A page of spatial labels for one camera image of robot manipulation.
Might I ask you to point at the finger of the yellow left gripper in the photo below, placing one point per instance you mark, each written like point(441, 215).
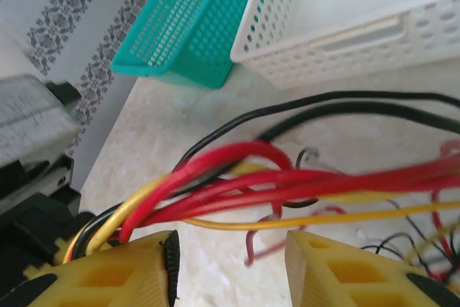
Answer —
point(63, 249)

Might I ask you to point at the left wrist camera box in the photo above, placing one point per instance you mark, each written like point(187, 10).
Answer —
point(32, 120)

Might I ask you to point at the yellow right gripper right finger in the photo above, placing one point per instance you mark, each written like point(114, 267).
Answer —
point(341, 278)

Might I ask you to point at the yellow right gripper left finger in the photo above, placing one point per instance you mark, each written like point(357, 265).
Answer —
point(108, 278)

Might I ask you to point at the large white plastic basket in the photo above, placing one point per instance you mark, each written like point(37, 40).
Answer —
point(359, 59)

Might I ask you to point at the teal plastic basket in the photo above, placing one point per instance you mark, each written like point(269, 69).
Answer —
point(179, 16)

